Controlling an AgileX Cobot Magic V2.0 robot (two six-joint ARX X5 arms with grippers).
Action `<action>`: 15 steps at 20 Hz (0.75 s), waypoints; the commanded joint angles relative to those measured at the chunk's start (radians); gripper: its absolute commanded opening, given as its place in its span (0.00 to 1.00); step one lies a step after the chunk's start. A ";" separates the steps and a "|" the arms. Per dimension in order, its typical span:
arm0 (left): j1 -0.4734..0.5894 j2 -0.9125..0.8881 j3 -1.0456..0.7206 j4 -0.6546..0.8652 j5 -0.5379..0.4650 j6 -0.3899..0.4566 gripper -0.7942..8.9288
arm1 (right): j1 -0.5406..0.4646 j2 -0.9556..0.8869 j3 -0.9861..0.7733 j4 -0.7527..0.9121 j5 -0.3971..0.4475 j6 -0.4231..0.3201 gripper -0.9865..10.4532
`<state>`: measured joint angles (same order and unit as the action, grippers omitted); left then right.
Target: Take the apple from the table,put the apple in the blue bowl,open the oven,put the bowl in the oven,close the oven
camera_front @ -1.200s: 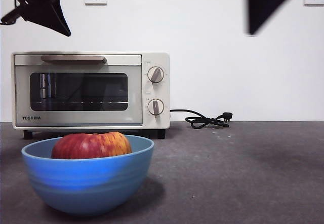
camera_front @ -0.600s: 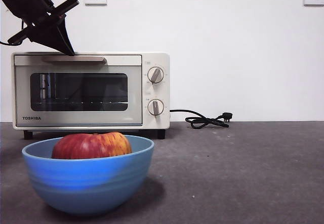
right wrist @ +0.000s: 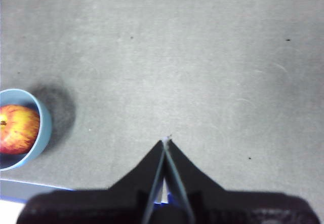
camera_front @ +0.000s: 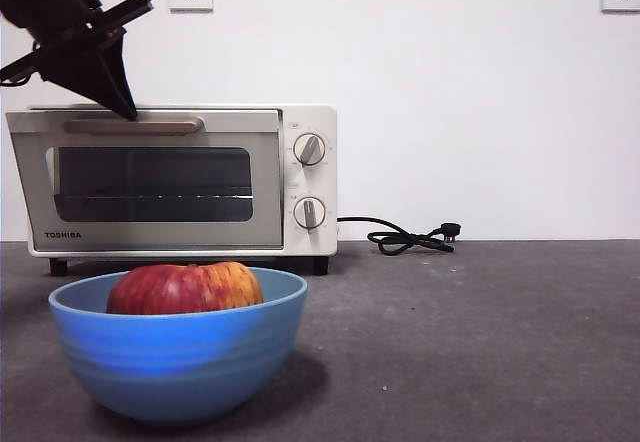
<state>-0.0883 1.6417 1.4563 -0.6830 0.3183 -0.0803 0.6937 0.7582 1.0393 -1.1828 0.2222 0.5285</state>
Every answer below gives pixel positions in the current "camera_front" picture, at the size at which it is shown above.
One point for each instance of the white toaster oven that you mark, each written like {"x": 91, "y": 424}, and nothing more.
{"x": 320, "y": 182}

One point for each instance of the beige round oven knob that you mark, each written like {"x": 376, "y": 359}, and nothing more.
{"x": 309, "y": 213}
{"x": 310, "y": 149}

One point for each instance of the red yellow apple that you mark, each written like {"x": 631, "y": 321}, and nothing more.
{"x": 185, "y": 289}

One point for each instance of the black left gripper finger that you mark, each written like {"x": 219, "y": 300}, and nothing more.
{"x": 112, "y": 67}
{"x": 75, "y": 69}

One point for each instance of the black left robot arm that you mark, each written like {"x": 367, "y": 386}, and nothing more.
{"x": 45, "y": 7}

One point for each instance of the blue bowl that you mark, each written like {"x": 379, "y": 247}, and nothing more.
{"x": 175, "y": 362}

